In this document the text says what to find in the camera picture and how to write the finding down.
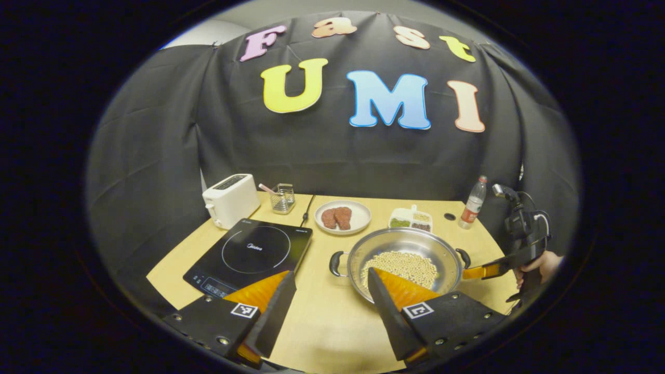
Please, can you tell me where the wire mesh utensil holder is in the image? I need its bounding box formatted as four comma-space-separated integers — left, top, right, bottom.
270, 183, 296, 215

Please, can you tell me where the white toaster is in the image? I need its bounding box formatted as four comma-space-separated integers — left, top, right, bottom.
202, 173, 261, 230

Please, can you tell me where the steel pot with black handles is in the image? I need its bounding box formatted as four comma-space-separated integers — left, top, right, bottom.
329, 226, 472, 303

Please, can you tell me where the white divided bean dish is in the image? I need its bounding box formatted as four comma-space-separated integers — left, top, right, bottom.
388, 205, 433, 233

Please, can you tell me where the heap of soybeans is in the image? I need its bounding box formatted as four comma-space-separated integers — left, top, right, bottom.
361, 251, 440, 290

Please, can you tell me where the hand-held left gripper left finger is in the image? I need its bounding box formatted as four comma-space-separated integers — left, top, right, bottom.
164, 270, 298, 367

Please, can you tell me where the clear bottle with red label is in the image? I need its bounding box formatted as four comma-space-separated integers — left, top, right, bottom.
458, 176, 488, 230

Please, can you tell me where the round white plate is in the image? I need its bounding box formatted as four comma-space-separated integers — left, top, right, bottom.
315, 201, 372, 235

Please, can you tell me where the black induction cooktop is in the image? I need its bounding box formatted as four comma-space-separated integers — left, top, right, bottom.
183, 218, 313, 298

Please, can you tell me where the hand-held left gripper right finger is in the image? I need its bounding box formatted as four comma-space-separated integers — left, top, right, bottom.
367, 267, 507, 367

